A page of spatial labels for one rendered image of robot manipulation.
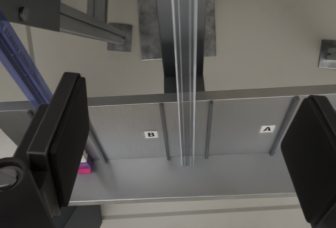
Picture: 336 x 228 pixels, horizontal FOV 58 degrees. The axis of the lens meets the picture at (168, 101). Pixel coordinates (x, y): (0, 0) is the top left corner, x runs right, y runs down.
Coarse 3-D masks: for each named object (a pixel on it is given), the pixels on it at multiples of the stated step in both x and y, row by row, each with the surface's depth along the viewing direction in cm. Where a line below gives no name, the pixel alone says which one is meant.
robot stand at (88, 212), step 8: (64, 208) 87; (72, 208) 87; (80, 208) 91; (88, 208) 98; (96, 208) 107; (56, 216) 83; (64, 216) 82; (72, 216) 84; (80, 216) 90; (88, 216) 97; (96, 216) 106; (56, 224) 79; (64, 224) 79; (72, 224) 84; (80, 224) 90; (88, 224) 97; (96, 224) 105
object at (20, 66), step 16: (0, 16) 17; (0, 32) 17; (0, 48) 18; (16, 48) 19; (16, 64) 19; (32, 64) 21; (16, 80) 21; (32, 80) 21; (32, 96) 22; (48, 96) 23
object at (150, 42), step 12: (144, 0) 99; (144, 12) 100; (156, 12) 100; (144, 24) 100; (156, 24) 100; (144, 36) 101; (156, 36) 101; (144, 48) 101; (156, 48) 101; (204, 48) 101
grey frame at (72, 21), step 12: (60, 12) 45; (72, 12) 50; (60, 24) 45; (72, 24) 50; (84, 24) 60; (96, 24) 65; (108, 24) 76; (84, 36) 65; (96, 36) 66; (108, 36) 77; (120, 36) 98
